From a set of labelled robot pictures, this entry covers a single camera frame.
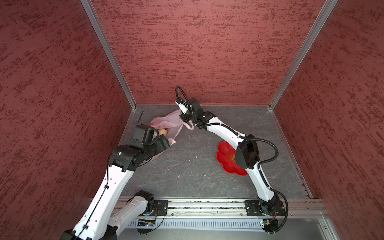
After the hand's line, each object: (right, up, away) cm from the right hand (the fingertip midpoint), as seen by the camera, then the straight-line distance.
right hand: (183, 111), depth 91 cm
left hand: (-8, -19, -22) cm, 30 cm away
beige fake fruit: (-14, -13, +6) cm, 20 cm away
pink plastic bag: (-5, -7, -6) cm, 11 cm away
